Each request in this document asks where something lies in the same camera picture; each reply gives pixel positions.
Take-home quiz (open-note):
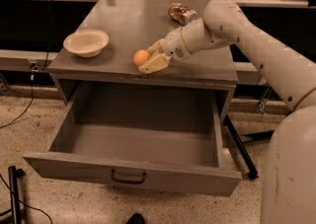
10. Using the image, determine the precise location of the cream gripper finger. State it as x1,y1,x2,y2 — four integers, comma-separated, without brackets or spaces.
147,38,164,54
138,53,171,74

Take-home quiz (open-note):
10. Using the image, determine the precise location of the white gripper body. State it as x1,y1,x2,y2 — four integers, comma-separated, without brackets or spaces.
162,28,192,61

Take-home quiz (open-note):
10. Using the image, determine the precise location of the orange fruit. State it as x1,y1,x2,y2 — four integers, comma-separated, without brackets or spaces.
133,49,150,67

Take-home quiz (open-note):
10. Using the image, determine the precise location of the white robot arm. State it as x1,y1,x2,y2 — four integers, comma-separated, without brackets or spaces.
138,0,316,224

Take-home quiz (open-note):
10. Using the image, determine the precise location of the grey open top drawer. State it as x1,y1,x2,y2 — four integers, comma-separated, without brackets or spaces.
25,82,241,196

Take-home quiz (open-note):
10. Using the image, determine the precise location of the lying soda can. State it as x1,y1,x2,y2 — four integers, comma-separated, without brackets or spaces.
168,3,198,26

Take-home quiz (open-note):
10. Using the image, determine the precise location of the grey cabinet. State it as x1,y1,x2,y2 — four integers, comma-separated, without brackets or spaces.
48,0,238,117

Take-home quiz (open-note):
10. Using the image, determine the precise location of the white bowl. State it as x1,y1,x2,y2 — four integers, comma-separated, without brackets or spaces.
63,30,110,58

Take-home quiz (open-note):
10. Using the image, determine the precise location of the black stand leg right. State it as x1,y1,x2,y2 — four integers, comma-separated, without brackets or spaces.
224,115,274,180

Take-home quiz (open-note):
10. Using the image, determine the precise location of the black shoe tip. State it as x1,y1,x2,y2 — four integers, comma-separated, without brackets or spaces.
125,213,145,224

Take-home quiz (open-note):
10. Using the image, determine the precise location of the black stand left corner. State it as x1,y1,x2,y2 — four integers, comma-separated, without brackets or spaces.
0,166,22,224

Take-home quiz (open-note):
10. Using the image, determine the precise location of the black drawer handle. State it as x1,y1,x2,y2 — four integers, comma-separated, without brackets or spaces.
111,170,146,185

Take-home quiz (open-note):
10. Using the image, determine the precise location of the black cable on floor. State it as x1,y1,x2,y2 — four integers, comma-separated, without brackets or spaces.
0,0,67,130

